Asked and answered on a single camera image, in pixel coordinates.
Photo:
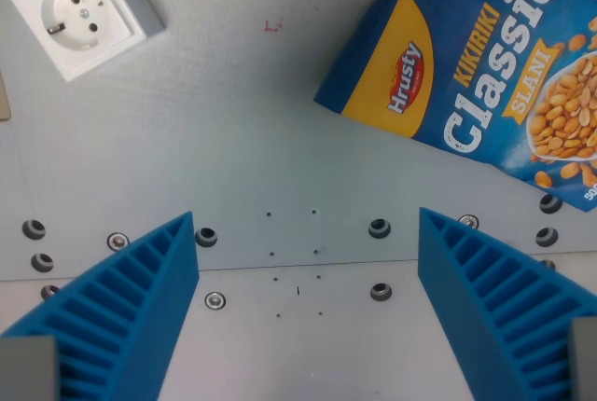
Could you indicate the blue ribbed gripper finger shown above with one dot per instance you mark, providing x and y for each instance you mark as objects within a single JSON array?
[
  {"x": 494, "y": 298},
  {"x": 126, "y": 308}
]

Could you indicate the beige flat board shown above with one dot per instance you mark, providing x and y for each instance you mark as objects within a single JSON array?
[{"x": 4, "y": 98}]

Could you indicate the white wall power socket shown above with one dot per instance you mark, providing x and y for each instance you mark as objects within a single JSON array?
[{"x": 84, "y": 11}]

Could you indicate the silver countersunk screw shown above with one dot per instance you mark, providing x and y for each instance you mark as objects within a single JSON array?
[
  {"x": 117, "y": 241},
  {"x": 468, "y": 221},
  {"x": 215, "y": 300}
]

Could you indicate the blue Hrusty peanut bag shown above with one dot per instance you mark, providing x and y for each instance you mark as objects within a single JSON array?
[{"x": 480, "y": 60}]

